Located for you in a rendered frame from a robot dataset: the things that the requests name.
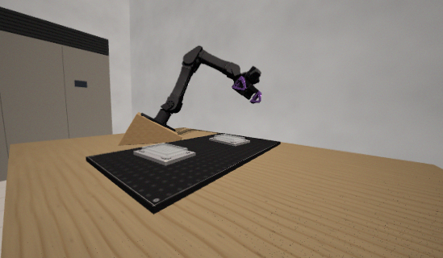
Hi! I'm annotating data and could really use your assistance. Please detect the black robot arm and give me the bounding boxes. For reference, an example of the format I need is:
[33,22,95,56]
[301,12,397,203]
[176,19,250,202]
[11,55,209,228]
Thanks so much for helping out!
[141,46,261,131]

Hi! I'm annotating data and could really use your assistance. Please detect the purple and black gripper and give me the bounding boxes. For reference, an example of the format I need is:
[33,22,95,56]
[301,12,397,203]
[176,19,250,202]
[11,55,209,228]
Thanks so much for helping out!
[232,76,261,104]

